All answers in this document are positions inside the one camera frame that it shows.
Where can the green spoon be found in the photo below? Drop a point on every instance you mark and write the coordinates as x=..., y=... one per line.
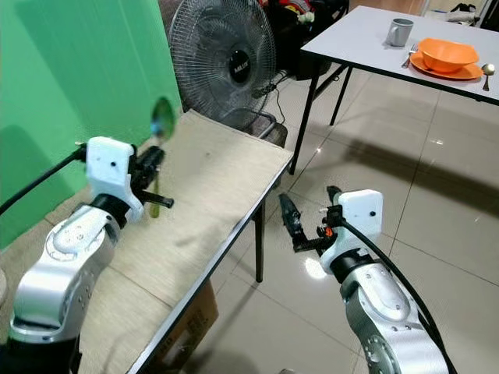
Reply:
x=164, y=118

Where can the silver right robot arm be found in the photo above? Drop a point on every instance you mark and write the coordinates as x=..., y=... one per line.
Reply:
x=390, y=327

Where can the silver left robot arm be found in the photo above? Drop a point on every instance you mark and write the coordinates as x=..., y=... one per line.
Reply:
x=58, y=273

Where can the beige table with metal edge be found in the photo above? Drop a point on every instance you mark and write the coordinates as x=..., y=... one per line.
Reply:
x=218, y=179

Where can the green backdrop screen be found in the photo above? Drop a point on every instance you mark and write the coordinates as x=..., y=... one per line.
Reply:
x=70, y=86

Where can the black standing fan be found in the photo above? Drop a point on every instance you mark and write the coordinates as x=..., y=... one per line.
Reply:
x=230, y=54

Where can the brown cardboard box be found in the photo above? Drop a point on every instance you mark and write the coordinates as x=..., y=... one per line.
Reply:
x=191, y=327

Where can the black bag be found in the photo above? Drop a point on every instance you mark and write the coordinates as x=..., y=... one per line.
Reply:
x=312, y=43

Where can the white table with black legs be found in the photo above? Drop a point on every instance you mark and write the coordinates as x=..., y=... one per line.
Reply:
x=359, y=43

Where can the silver fork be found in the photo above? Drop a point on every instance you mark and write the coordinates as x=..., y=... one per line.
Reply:
x=409, y=56

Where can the orange plate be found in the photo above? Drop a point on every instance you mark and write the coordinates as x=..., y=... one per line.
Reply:
x=440, y=75

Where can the grey metal cup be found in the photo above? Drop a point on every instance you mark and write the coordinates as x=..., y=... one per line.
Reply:
x=399, y=33

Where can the orange bowl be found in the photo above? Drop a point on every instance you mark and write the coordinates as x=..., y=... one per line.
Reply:
x=447, y=54

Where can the red cloth item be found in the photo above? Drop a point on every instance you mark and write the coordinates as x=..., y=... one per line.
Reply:
x=288, y=9

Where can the silver metal spoon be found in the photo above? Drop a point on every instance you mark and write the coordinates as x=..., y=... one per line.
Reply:
x=488, y=72

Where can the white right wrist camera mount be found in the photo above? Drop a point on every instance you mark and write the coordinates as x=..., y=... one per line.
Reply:
x=362, y=210

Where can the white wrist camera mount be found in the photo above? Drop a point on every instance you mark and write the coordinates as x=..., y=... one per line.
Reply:
x=109, y=167
x=362, y=210

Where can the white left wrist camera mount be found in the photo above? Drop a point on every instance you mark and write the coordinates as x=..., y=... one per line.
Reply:
x=109, y=167

